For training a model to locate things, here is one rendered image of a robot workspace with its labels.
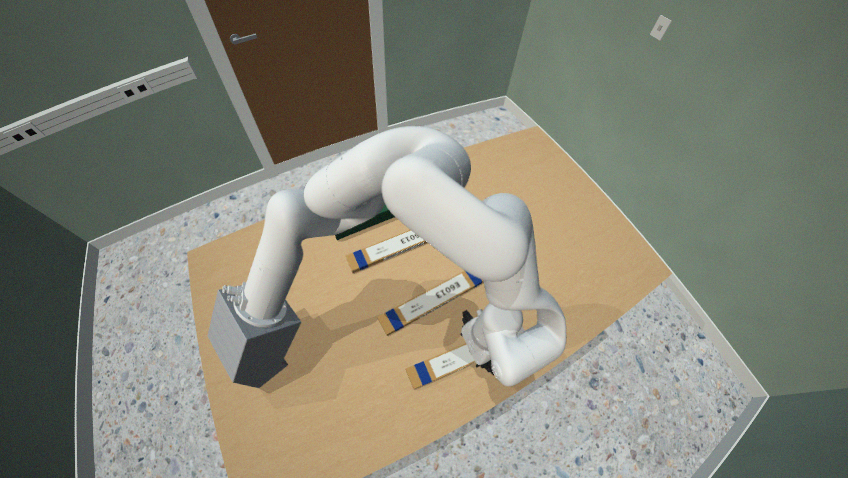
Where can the cardboard welding electrode pack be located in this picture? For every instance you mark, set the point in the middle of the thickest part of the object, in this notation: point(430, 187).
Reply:
point(425, 303)

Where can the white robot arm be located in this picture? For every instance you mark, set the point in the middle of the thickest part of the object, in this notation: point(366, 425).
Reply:
point(421, 190)

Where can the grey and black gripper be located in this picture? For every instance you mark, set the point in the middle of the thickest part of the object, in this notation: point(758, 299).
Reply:
point(480, 356)

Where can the tan cardboard pack with blue bands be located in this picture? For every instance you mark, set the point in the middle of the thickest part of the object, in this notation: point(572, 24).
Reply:
point(439, 366)

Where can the dark green low platform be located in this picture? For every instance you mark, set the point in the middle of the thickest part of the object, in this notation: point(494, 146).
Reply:
point(384, 215)

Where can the tan welding electrode pack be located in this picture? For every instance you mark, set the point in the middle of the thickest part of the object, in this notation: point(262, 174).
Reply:
point(383, 250)

